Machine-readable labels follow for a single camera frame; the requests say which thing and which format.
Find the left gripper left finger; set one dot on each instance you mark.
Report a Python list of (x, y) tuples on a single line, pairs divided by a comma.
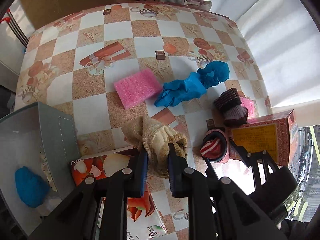
[(116, 189)]

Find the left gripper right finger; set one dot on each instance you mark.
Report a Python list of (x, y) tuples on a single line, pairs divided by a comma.
[(204, 194)]

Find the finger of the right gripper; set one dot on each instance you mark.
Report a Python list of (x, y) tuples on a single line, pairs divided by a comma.
[(235, 170), (253, 159)]

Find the blue mesh cloth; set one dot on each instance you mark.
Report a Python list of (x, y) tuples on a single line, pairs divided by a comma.
[(30, 187)]

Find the beige knitted sock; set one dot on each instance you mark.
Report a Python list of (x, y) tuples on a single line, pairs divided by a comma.
[(150, 134)]

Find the red yellow carton box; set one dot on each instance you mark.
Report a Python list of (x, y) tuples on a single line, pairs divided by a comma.
[(277, 133)]

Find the floral tissue pack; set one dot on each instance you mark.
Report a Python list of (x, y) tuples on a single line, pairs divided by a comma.
[(143, 219)]

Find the light blue fluffy cloth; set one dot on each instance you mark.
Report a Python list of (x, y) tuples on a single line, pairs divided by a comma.
[(49, 204)]

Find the dark purple knitted sock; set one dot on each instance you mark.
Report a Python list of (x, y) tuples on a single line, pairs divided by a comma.
[(229, 105)]

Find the white polka dot scrunchie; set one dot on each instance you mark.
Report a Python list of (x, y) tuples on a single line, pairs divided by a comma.
[(46, 170)]

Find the grey storage box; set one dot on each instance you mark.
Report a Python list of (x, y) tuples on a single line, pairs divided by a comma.
[(23, 132)]

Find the blue rubber glove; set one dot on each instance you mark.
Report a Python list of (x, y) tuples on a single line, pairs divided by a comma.
[(194, 86)]

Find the pink foam sponge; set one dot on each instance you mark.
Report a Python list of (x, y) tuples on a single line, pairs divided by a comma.
[(136, 88)]

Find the patterned checkered tablecloth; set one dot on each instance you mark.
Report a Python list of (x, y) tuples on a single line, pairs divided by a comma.
[(106, 66)]

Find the red handled mop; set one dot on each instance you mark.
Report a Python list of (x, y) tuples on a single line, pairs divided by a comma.
[(11, 22)]

